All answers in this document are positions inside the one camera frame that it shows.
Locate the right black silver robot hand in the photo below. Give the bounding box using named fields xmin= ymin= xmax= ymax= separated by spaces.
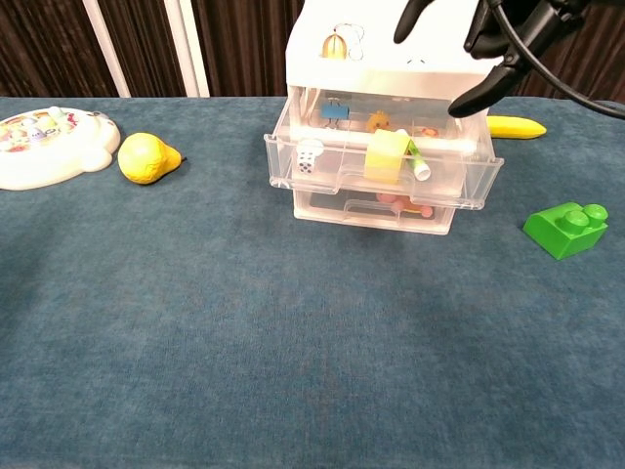
xmin=393 ymin=0 xmax=587 ymax=119

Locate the yellow cube block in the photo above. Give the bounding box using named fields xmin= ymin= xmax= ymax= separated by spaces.
xmin=363 ymin=129 xmax=412 ymax=186

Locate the clear plastic drawer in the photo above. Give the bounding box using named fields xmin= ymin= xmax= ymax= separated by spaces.
xmin=263 ymin=92 xmax=505 ymax=211
xmin=292 ymin=188 xmax=456 ymax=235

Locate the white plastic drawer unit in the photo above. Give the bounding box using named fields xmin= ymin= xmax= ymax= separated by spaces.
xmin=285 ymin=0 xmax=504 ymax=235

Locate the yellow toy banana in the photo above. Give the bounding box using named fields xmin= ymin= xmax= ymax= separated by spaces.
xmin=485 ymin=114 xmax=547 ymax=141

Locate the green white marker pen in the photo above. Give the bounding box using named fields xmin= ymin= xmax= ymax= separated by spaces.
xmin=395 ymin=129 xmax=432 ymax=181

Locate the small yellow duck toy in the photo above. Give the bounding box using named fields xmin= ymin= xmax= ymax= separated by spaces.
xmin=365 ymin=109 xmax=392 ymax=134

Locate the small gold bell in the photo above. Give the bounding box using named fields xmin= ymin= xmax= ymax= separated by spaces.
xmin=319 ymin=21 xmax=366 ymax=63

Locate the green building block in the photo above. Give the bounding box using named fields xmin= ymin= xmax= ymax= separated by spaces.
xmin=521 ymin=201 xmax=610 ymax=262

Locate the blue binder clip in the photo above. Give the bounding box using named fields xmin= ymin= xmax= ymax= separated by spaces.
xmin=320 ymin=97 xmax=352 ymax=129

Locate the pink orange toy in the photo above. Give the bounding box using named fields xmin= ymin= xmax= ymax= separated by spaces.
xmin=374 ymin=192 xmax=435 ymax=219

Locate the dark brown pleated curtain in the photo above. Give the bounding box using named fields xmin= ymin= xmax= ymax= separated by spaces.
xmin=0 ymin=0 xmax=625 ymax=102

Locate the teal table mat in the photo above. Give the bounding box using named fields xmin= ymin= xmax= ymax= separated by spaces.
xmin=0 ymin=96 xmax=625 ymax=469

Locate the yellow toy pear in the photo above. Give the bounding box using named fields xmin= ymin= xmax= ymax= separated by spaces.
xmin=116 ymin=132 xmax=185 ymax=186

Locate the white round fishing game toy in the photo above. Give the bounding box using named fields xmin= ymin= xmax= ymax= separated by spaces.
xmin=0 ymin=106 xmax=122 ymax=192

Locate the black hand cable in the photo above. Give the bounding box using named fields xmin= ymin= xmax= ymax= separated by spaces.
xmin=485 ymin=0 xmax=625 ymax=121

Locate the white partition post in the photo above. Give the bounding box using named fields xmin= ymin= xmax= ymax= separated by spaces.
xmin=163 ymin=0 xmax=211 ymax=98
xmin=81 ymin=0 xmax=132 ymax=98

